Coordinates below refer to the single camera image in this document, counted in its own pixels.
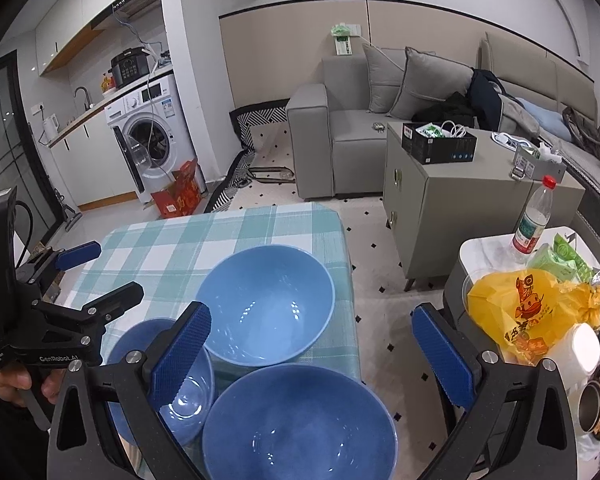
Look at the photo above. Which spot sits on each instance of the grey bedside cabinet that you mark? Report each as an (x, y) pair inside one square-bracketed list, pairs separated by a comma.
[(455, 210)]

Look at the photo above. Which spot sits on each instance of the clear bottle red cap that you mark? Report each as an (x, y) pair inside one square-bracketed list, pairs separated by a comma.
[(530, 225)]

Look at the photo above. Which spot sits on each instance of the white kitchen counter cabinet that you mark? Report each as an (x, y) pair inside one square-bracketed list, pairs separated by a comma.
[(95, 170)]

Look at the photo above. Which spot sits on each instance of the metal cup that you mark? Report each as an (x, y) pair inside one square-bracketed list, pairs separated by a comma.
[(590, 405)]

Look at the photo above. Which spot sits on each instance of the white kettle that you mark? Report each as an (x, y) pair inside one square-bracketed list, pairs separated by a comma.
[(51, 127)]

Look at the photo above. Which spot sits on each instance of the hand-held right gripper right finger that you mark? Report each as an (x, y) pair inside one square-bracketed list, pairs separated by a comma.
[(442, 355)]

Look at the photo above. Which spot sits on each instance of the black pressure cooker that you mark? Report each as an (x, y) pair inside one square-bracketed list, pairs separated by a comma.
[(130, 67)]

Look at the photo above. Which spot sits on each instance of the white wall cabinets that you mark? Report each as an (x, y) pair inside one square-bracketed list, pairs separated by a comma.
[(60, 40)]

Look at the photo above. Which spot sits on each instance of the grey sofa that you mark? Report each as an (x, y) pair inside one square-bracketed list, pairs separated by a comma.
[(350, 160)]

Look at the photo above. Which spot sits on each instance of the dark clothes pile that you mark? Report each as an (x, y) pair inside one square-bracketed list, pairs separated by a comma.
[(485, 95)]

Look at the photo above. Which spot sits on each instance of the white paper cup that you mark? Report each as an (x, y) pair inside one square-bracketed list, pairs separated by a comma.
[(580, 355)]

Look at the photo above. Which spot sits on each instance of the green white card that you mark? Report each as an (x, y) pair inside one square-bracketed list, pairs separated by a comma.
[(344, 47)]

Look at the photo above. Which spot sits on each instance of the grey tissue box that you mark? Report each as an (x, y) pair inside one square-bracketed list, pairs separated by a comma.
[(535, 165)]

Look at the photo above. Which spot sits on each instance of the small blue bowl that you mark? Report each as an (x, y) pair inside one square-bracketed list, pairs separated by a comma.
[(190, 410)]

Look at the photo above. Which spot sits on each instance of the red cardboard box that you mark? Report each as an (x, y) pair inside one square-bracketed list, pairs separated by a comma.
[(180, 195)]

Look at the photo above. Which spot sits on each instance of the range hood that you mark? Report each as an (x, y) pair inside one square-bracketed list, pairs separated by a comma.
[(135, 2)]

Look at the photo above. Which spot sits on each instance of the green packet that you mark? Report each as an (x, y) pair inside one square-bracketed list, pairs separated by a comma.
[(555, 260)]

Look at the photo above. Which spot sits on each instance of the person's left hand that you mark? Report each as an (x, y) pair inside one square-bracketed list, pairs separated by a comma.
[(10, 385)]

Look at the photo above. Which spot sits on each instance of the large blue bowl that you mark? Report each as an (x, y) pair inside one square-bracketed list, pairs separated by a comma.
[(265, 305), (300, 425)]

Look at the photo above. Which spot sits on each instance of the person's left forearm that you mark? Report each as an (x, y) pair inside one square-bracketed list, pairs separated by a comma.
[(5, 440)]

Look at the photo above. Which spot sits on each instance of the yellow plastic bag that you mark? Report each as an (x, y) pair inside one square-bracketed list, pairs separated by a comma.
[(525, 310)]

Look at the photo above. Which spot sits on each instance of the teal checked tablecloth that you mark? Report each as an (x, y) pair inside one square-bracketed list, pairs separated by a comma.
[(190, 240)]

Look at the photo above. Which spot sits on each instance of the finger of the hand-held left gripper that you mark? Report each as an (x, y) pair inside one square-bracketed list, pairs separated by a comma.
[(125, 295), (80, 255)]

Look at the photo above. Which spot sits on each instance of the light blue pillow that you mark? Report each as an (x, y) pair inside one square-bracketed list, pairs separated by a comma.
[(545, 117)]

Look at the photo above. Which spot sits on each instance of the white round side table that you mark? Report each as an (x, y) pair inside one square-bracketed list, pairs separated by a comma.
[(485, 255)]

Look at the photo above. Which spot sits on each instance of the white washing machine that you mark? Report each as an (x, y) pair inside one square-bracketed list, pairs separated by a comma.
[(170, 110)]

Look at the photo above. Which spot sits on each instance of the black open box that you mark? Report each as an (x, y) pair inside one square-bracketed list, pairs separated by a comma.
[(440, 150)]

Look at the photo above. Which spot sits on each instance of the grey cushion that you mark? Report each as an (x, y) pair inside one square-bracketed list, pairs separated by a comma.
[(430, 85), (380, 75)]

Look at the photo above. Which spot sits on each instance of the grey jacket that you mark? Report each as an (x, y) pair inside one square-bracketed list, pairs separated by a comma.
[(595, 145)]

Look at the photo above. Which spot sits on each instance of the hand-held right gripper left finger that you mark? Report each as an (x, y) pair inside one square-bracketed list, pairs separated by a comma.
[(182, 355)]

